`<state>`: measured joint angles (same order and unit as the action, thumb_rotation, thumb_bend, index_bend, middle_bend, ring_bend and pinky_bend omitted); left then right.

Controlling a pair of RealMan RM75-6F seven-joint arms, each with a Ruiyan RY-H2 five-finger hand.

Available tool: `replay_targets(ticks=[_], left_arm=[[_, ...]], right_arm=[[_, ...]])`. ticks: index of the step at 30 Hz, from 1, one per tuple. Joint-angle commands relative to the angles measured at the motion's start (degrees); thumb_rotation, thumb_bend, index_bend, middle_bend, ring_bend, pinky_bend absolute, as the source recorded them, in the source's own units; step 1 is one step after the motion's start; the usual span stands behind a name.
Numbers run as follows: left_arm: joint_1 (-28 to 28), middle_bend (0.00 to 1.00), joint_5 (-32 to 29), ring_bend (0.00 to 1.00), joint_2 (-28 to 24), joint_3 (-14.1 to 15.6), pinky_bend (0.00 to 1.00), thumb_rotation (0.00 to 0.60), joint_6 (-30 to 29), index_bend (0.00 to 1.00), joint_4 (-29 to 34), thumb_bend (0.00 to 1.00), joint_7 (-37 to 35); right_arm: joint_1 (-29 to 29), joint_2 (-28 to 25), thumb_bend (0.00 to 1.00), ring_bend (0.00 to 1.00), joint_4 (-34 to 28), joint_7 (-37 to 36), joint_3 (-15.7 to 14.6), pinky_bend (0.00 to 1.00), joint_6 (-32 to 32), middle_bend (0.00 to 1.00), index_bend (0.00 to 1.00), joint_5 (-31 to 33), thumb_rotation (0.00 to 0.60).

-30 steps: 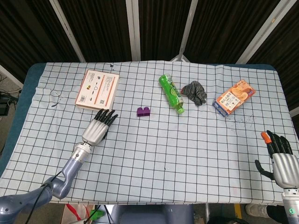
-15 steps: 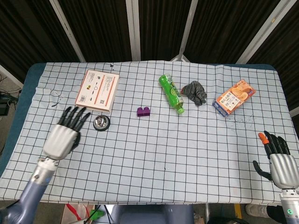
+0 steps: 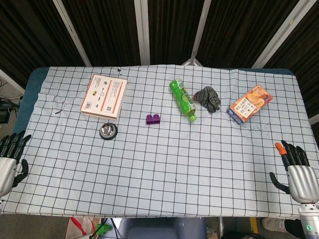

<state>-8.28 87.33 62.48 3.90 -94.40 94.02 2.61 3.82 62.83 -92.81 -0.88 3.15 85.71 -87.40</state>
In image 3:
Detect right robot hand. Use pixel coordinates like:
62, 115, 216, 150
269, 140, 319, 204

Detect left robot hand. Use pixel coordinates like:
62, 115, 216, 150
0, 130, 32, 197

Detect white shoe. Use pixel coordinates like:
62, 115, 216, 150
261, 217, 287, 232

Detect red white bag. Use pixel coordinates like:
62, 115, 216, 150
65, 217, 102, 239

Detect orange snack package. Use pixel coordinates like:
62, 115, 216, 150
226, 84, 273, 124

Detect small metal bowl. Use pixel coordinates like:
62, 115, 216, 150
99, 122, 119, 140

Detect green plastic object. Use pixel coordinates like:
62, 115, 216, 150
96, 223, 112, 236

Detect pink white flat box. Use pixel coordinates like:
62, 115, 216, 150
79, 74, 129, 121

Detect grey striped cloth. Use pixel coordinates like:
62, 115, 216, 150
193, 86, 221, 114

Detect checkered tablecloth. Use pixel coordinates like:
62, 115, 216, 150
0, 65, 319, 218

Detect green plastic bottle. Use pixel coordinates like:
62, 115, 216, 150
169, 79, 197, 122

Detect grey blue chair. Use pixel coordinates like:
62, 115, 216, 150
117, 218, 208, 239

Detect purple toy brick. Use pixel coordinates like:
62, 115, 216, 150
146, 114, 161, 125

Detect black cables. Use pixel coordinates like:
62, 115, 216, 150
0, 79, 20, 124

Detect white folding screen frame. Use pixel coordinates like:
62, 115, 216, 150
52, 0, 319, 68

